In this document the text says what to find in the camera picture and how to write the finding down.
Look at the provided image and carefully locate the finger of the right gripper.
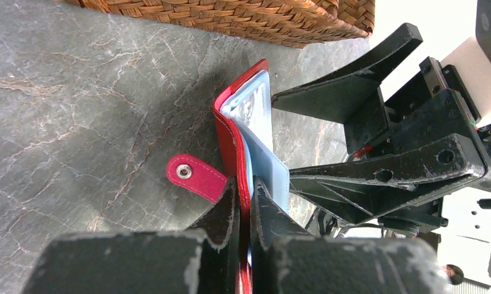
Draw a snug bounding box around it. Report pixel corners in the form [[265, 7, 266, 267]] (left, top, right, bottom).
[[272, 23, 423, 123], [290, 163, 473, 225]]

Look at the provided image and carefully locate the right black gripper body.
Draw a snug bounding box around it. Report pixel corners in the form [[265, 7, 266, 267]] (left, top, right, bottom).
[[345, 57, 490, 190]]

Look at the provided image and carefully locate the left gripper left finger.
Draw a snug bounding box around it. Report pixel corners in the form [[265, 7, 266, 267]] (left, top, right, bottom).
[[23, 178, 240, 293]]

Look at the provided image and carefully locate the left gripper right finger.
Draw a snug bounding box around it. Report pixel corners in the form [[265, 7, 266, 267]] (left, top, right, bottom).
[[250, 178, 451, 293]]

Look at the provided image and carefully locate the red card holder wallet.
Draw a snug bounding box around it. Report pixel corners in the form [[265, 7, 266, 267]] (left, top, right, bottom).
[[166, 59, 299, 293]]

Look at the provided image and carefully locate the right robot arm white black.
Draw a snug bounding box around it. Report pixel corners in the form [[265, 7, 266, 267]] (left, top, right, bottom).
[[272, 23, 491, 236]]

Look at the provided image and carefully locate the woven brown basket organizer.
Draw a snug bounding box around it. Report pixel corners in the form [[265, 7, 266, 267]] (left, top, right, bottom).
[[70, 0, 375, 48]]

